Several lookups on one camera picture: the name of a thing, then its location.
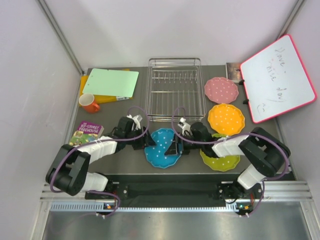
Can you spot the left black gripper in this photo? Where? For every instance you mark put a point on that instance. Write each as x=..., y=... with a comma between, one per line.
x=146, y=140

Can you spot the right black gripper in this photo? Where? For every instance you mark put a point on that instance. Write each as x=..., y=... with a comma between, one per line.
x=173, y=150

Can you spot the blue polka dot plate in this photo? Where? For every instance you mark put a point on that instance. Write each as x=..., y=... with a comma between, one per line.
x=155, y=155

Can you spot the green polka dot plate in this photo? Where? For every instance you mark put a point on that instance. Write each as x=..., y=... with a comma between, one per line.
x=222, y=164

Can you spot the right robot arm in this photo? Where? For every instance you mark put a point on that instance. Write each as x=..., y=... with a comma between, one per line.
x=265, y=153

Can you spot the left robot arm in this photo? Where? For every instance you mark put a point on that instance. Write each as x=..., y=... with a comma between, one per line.
x=68, y=172

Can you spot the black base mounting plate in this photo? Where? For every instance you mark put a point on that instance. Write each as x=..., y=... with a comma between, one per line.
x=176, y=190

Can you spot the orange polka dot plate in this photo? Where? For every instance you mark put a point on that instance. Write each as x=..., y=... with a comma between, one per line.
x=226, y=119

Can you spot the treehouse paperback book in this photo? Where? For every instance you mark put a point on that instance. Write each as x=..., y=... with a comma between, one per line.
x=85, y=133

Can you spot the orange mug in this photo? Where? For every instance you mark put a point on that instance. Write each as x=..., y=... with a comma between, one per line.
x=88, y=103

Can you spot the pink polka dot plate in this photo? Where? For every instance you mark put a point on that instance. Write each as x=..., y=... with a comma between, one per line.
x=221, y=90

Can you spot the light green cutting board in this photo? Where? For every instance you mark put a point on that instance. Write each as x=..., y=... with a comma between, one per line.
x=108, y=82

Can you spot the pink framed whiteboard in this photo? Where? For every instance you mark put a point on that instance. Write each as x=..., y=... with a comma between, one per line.
x=276, y=81

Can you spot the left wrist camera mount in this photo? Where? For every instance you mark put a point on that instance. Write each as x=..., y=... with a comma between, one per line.
x=136, y=121

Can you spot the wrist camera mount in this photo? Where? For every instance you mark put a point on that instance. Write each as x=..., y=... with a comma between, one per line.
x=136, y=121
x=182, y=123

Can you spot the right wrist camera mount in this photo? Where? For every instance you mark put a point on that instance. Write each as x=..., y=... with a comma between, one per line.
x=182, y=123

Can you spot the metal wire dish rack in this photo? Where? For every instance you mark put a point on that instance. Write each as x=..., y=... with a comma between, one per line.
x=175, y=82

